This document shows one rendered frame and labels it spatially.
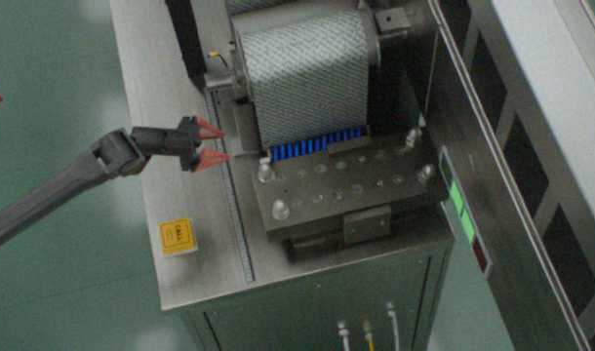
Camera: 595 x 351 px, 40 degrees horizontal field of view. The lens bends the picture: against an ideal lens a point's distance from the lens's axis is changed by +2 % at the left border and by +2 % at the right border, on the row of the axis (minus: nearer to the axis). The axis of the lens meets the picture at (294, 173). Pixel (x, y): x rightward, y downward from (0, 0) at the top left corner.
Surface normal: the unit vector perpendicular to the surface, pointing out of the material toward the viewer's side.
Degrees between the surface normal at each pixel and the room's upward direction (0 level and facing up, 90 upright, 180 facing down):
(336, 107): 90
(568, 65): 0
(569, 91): 0
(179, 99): 0
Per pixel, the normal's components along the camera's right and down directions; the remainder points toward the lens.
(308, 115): 0.23, 0.84
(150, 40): -0.06, -0.49
